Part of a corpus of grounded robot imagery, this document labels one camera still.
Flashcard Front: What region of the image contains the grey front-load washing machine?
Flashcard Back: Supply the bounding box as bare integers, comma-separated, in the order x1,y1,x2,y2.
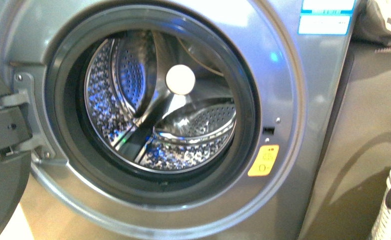
0,0,391,240

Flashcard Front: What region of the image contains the steel washer drum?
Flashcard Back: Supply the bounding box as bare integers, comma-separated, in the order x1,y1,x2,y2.
83,29,237,175

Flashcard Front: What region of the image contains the orange warning sticker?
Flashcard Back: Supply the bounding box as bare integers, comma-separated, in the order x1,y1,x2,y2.
247,144,280,177

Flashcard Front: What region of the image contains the black rubber door gasket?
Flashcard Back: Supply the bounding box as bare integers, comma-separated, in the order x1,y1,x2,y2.
46,4,257,206

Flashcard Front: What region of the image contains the blue white energy label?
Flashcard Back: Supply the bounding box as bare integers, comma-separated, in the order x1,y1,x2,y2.
298,0,356,35

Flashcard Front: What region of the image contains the round glass washer door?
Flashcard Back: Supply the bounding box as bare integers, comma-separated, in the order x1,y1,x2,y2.
0,78,31,234

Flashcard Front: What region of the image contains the grey cloth on top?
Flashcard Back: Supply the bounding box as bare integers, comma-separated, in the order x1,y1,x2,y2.
352,0,391,47

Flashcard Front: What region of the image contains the grey door hinge bracket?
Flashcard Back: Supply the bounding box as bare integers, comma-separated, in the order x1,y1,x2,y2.
0,72,56,160

